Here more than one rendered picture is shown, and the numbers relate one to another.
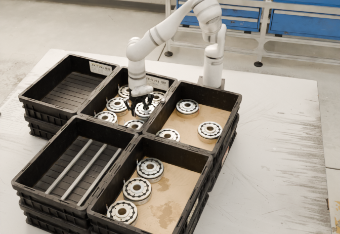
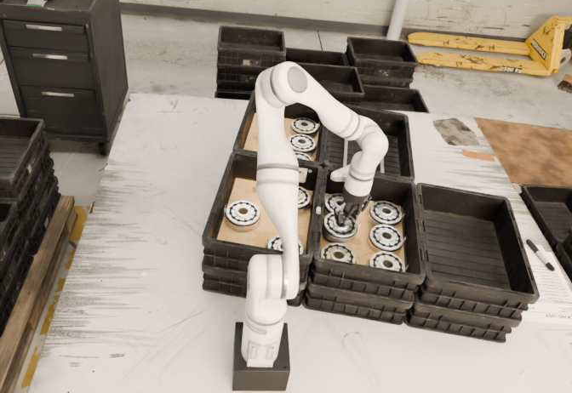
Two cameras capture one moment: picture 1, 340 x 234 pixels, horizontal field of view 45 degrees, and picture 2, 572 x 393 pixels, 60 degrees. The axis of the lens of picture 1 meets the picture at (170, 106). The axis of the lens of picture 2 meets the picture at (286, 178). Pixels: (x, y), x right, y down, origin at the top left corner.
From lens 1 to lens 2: 2.34 m
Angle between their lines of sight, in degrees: 99
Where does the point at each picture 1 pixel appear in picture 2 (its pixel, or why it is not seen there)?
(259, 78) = not seen: outside the picture
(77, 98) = (455, 256)
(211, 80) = not seen: hidden behind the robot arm
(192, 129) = (267, 224)
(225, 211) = (210, 188)
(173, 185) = not seen: hidden behind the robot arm
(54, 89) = (501, 268)
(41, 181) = (396, 151)
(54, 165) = (397, 166)
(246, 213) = (188, 188)
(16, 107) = (548, 289)
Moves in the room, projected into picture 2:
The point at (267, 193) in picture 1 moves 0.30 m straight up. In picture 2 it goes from (162, 211) to (157, 139)
